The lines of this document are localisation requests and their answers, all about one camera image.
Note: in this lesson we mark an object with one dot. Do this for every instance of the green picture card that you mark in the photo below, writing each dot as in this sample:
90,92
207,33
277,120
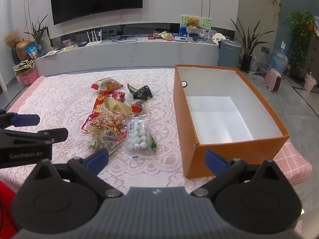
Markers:
206,23

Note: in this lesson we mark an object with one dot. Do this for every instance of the wall socket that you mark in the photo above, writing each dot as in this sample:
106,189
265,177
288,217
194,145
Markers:
265,49

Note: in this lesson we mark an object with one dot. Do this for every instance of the gold-topped fried snack bag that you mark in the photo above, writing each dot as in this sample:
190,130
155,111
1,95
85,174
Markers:
107,120

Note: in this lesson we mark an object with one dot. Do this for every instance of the red cloth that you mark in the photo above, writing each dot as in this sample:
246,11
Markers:
6,204

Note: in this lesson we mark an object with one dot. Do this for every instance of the green ivy plant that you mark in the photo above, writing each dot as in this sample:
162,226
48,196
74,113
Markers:
299,22

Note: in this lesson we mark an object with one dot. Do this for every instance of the white lace tablecloth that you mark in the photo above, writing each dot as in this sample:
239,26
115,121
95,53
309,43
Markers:
62,99

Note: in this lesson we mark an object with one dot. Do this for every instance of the grey trash bin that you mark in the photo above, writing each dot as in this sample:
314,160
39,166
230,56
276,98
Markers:
228,54

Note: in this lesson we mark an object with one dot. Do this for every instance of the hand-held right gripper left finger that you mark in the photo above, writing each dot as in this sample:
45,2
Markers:
97,158

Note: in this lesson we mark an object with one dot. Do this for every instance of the pink small bin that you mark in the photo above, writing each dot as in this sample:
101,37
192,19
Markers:
310,82

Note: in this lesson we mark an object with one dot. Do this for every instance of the white scale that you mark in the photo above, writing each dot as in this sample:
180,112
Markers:
181,38

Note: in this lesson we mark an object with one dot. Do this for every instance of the long-leaf plant in black pot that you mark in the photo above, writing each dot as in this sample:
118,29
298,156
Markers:
246,62

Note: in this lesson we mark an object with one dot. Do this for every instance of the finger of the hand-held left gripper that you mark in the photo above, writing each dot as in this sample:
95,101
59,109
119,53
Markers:
57,133
25,120

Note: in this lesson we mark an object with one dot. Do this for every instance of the blue water jug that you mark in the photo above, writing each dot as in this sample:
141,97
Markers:
279,62

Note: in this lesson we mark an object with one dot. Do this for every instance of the white booklet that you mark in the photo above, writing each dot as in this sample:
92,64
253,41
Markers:
53,52

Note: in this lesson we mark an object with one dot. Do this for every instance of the pink photo card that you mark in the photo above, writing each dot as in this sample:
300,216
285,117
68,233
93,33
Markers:
67,42

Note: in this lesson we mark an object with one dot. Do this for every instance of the grey television console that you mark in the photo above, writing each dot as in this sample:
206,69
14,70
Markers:
124,52

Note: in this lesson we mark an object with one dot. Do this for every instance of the brown teddy bear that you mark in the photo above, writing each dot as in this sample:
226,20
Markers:
193,21

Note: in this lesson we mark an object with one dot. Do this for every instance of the blue snack bag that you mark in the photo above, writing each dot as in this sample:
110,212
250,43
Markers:
32,51

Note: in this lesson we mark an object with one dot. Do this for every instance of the clear pack of white balls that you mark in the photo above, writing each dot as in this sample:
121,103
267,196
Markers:
137,135

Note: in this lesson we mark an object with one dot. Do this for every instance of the pink storage box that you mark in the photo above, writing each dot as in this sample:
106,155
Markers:
28,78

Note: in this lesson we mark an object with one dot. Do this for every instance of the white wall plug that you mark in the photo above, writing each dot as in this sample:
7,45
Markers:
283,44

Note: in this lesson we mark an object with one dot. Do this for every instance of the orange cardboard box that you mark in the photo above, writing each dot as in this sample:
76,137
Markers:
189,119

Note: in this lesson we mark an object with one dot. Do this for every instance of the black television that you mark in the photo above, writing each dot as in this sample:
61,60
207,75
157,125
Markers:
94,0

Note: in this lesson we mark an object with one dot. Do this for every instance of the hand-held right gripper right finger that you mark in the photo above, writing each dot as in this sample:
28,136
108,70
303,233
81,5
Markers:
214,161

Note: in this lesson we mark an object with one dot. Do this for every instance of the red cartoon noodle snack bag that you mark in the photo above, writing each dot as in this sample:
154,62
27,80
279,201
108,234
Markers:
111,97

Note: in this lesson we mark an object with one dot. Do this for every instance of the orange stick snack bag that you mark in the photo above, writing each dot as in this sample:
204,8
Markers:
107,83

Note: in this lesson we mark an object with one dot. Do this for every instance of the white router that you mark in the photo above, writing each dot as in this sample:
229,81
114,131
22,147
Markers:
93,42

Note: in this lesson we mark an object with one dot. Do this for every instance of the pile of yellow black packets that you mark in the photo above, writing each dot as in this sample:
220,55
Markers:
23,66

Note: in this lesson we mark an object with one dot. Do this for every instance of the long-leaf plant by picture frame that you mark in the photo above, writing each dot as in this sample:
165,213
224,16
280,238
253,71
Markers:
37,36

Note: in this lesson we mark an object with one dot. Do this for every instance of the black snack packet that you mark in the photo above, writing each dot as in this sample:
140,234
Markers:
140,93

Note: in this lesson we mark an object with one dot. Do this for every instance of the pink heater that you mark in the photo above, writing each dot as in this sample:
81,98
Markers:
273,81

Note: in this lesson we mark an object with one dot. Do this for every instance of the pile of snack packets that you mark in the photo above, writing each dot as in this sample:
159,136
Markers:
165,36

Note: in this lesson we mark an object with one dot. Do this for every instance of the dried yellow flowers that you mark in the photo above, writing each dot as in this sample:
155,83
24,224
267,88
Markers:
11,38

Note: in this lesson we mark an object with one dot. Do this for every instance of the clear small cake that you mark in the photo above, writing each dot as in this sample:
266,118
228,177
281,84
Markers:
138,108

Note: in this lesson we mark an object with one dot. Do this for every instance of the brown gourd vase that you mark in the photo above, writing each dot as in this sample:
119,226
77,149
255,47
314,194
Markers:
22,49

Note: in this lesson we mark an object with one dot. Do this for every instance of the black small box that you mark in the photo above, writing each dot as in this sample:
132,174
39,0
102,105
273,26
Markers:
82,44

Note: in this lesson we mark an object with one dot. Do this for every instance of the green sausage stick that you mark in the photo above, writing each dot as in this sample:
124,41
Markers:
152,144

